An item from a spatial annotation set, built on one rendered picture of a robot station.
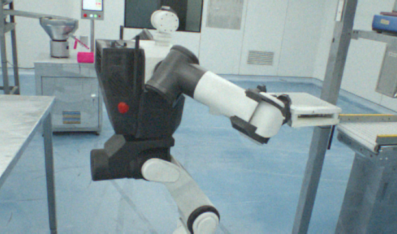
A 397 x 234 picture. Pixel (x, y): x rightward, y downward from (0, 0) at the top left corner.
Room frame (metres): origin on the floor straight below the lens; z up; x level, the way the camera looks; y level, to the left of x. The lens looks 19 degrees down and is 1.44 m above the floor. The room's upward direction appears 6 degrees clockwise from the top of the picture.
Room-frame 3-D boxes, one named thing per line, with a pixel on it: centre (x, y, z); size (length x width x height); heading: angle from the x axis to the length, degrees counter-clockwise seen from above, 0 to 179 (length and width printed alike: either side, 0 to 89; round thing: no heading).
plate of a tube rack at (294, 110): (1.46, -0.40, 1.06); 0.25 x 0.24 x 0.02; 25
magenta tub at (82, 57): (3.37, 1.22, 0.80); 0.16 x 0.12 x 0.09; 109
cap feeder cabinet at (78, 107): (3.50, 1.42, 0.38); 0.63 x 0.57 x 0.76; 109
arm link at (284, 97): (1.28, -0.27, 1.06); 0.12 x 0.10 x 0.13; 147
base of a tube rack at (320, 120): (1.46, -0.40, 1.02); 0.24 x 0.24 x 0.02; 25
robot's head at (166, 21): (1.20, 0.17, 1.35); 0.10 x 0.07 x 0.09; 25
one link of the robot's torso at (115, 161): (1.16, 0.26, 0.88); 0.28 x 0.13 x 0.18; 115
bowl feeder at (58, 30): (3.54, 1.48, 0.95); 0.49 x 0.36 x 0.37; 109
